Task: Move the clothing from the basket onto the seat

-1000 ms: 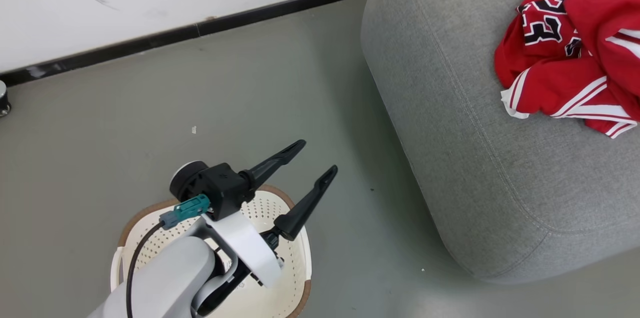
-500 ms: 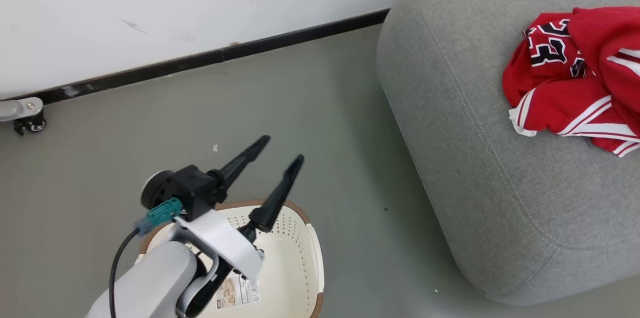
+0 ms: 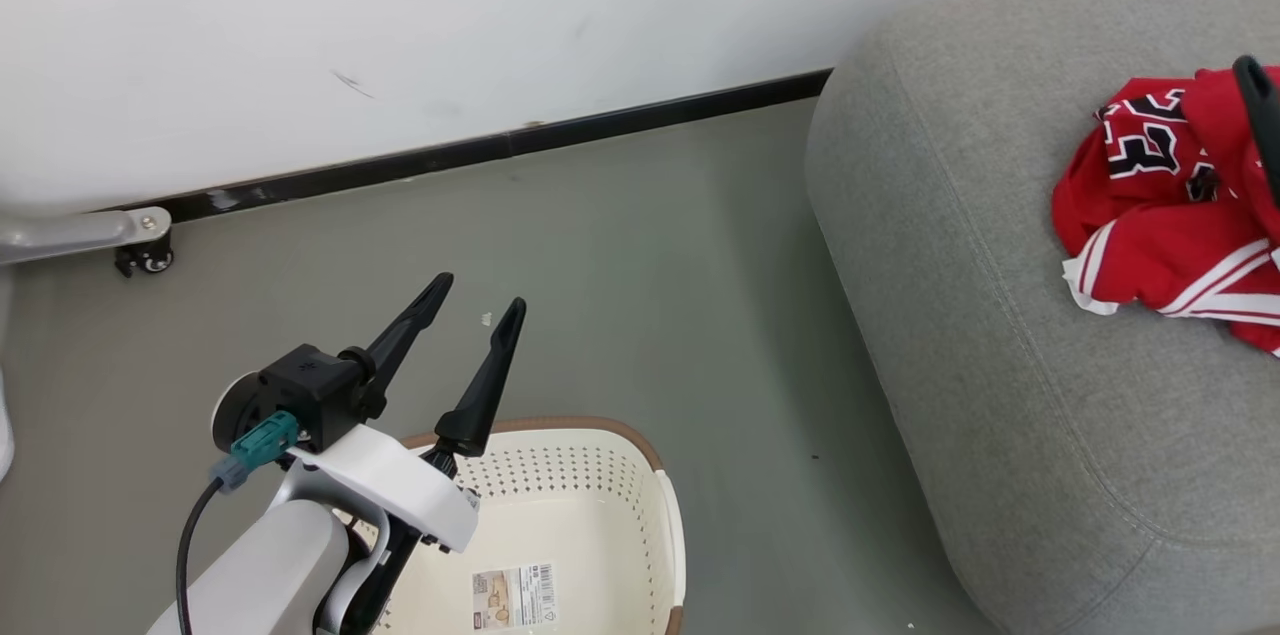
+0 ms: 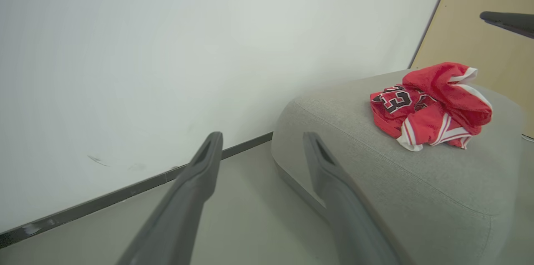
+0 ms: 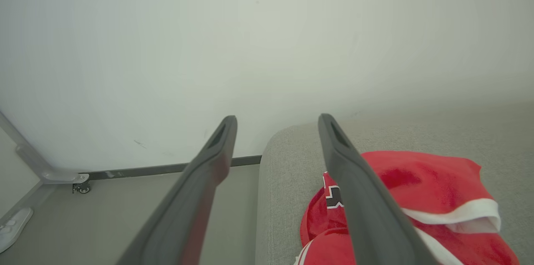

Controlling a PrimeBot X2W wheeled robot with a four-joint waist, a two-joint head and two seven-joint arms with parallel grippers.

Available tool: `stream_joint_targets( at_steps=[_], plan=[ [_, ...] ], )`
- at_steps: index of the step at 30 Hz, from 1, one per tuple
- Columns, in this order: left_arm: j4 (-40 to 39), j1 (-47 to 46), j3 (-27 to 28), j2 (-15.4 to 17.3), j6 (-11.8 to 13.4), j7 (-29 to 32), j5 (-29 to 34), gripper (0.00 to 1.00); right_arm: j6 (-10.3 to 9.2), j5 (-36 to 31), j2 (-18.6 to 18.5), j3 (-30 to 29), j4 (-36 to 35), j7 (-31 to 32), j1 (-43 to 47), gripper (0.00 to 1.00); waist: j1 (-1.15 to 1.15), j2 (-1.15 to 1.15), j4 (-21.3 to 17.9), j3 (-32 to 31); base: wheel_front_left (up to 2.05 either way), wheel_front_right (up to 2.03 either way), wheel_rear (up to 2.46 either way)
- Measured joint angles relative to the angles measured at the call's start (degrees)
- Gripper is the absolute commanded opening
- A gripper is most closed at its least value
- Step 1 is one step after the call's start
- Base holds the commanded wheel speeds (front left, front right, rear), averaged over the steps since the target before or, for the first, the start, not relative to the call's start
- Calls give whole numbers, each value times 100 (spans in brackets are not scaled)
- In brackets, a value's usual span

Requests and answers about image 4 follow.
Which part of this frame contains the black baseboard strip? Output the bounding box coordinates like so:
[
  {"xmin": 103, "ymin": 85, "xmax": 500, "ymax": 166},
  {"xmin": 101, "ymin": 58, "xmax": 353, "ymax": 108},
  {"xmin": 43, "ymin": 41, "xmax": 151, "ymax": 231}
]
[{"xmin": 0, "ymin": 131, "xmax": 274, "ymax": 250}]

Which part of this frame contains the red basketball jersey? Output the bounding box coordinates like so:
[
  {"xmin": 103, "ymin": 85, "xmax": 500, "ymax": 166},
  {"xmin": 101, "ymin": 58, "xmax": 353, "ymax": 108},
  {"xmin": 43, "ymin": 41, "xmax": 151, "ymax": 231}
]
[{"xmin": 370, "ymin": 62, "xmax": 493, "ymax": 151}]

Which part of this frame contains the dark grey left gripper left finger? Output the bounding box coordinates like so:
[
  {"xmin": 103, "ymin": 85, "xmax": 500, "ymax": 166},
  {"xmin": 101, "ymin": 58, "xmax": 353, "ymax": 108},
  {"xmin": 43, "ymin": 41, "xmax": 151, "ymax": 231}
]
[{"xmin": 117, "ymin": 131, "xmax": 224, "ymax": 265}]

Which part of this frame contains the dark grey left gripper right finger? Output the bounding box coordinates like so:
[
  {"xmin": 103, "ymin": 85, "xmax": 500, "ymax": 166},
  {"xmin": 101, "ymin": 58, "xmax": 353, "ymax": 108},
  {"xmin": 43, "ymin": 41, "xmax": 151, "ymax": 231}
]
[{"xmin": 303, "ymin": 131, "xmax": 416, "ymax": 265}]

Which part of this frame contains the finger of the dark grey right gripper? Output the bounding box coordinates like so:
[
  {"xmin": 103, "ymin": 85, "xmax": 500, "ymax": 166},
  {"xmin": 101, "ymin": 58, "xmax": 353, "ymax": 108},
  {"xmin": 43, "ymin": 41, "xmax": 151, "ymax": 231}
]
[{"xmin": 480, "ymin": 11, "xmax": 534, "ymax": 40}]

